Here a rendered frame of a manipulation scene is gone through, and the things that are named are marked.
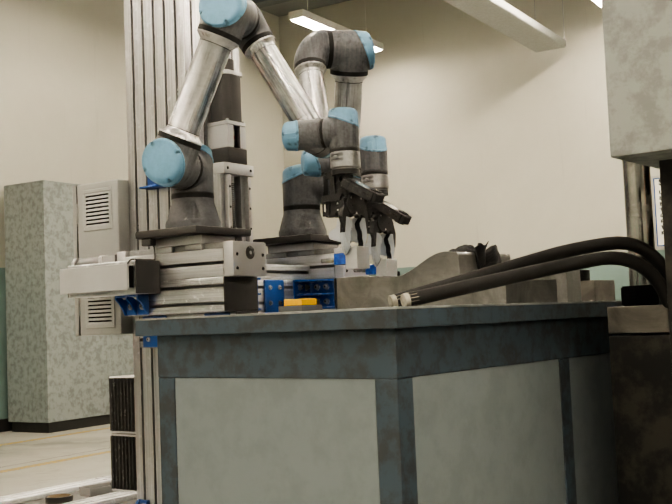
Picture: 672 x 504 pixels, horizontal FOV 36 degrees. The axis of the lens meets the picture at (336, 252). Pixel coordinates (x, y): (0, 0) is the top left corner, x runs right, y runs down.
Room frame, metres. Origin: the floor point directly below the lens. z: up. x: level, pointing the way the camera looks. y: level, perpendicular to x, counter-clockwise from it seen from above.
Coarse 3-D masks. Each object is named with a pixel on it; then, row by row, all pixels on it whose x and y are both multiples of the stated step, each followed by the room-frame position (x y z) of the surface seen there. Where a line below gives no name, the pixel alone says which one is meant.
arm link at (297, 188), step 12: (288, 168) 3.13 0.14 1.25; (300, 168) 3.12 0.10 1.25; (288, 180) 3.13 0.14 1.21; (300, 180) 3.12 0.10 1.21; (312, 180) 3.13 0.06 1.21; (324, 180) 3.13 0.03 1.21; (288, 192) 3.13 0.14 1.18; (300, 192) 3.12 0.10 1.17; (312, 192) 3.13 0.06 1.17; (324, 192) 3.14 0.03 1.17; (288, 204) 3.13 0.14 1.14; (300, 204) 3.12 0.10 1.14; (324, 204) 3.19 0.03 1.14
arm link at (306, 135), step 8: (296, 120) 2.53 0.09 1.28; (304, 120) 2.53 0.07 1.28; (312, 120) 2.52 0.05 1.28; (320, 120) 2.51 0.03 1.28; (288, 128) 2.52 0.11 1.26; (296, 128) 2.51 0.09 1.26; (304, 128) 2.51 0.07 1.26; (312, 128) 2.50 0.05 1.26; (320, 128) 2.50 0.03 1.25; (288, 136) 2.52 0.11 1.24; (296, 136) 2.51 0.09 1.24; (304, 136) 2.51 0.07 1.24; (312, 136) 2.50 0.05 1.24; (320, 136) 2.50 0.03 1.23; (288, 144) 2.53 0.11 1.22; (296, 144) 2.52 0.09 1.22; (304, 144) 2.52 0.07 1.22; (312, 144) 2.52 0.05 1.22; (320, 144) 2.51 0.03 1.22; (312, 152) 2.59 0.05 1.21
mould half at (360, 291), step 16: (432, 256) 2.49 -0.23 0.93; (448, 256) 2.46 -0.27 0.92; (464, 256) 2.46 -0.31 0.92; (416, 272) 2.52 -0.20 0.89; (432, 272) 2.49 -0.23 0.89; (448, 272) 2.46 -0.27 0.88; (464, 272) 2.45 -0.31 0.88; (352, 288) 2.64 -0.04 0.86; (368, 288) 2.61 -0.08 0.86; (384, 288) 2.58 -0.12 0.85; (400, 288) 2.55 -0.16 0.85; (496, 288) 2.38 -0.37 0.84; (512, 288) 2.39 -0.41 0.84; (528, 288) 2.45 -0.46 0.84; (544, 288) 2.51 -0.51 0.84; (352, 304) 2.64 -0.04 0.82; (368, 304) 2.61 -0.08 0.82; (384, 304) 2.58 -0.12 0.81; (432, 304) 2.49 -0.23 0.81; (448, 304) 2.46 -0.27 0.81; (464, 304) 2.43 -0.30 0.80
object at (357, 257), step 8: (352, 248) 2.48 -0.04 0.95; (360, 248) 2.48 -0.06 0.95; (368, 248) 2.51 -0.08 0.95; (336, 256) 2.52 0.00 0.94; (344, 256) 2.50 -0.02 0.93; (352, 256) 2.48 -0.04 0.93; (360, 256) 2.48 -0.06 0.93; (368, 256) 2.51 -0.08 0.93; (336, 264) 2.52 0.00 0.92; (344, 264) 2.52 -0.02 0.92; (352, 264) 2.48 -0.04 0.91; (360, 264) 2.48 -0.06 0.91; (368, 264) 2.51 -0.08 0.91
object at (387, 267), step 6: (372, 264) 2.81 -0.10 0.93; (378, 264) 2.79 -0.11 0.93; (384, 264) 2.78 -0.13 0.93; (390, 264) 2.79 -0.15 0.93; (396, 264) 2.81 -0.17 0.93; (354, 270) 2.87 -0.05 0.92; (360, 270) 2.86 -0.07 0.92; (366, 270) 2.82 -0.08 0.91; (372, 270) 2.81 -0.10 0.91; (378, 270) 2.79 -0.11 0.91; (384, 270) 2.78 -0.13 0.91; (390, 270) 2.79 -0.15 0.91; (396, 270) 2.81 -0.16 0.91
